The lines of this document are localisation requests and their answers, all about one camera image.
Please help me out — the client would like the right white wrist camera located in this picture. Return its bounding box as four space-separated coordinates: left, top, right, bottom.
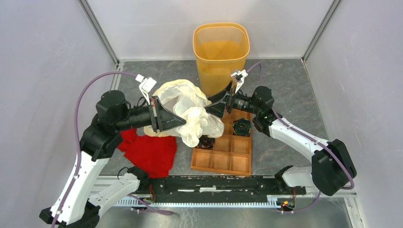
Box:
230 69 248 93

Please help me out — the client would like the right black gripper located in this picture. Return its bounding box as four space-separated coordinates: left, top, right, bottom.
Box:
202 81 260 119

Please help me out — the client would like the black rolled bag middle-left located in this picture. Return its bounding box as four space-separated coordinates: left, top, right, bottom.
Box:
195 135 216 150

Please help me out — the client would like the black green rolled bag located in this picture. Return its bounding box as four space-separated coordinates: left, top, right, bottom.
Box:
232 118 251 137

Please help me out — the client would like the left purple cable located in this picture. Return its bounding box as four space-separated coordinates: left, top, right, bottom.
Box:
50 71 139 228

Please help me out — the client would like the cream plastic trash bag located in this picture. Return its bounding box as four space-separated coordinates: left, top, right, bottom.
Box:
144 79 224 147

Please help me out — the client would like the purple cable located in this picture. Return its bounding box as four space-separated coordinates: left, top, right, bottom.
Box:
246 61 355 190
50 71 139 228

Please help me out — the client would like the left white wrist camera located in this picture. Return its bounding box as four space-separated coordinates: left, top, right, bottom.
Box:
135 74 157 104

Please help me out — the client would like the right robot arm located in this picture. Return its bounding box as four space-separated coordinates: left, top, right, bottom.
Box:
205 83 357 196

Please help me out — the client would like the red cloth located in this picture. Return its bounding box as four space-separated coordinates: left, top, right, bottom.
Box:
118 129 177 178

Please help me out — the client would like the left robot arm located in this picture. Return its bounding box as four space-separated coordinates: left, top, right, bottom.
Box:
39 90 186 228

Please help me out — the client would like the wooden compartment tray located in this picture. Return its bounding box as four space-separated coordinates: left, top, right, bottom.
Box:
190 109 252 177

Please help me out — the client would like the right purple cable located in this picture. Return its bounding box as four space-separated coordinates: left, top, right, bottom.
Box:
246 61 355 190

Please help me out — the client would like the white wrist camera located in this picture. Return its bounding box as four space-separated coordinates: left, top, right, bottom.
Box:
230 69 248 93
135 74 157 104

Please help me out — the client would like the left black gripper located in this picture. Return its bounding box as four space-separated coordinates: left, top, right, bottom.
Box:
115 95 187 133

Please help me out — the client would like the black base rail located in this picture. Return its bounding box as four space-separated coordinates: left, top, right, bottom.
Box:
136 175 306 204

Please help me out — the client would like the yellow plastic trash bin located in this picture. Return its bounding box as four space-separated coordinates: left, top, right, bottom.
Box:
192 22 250 96

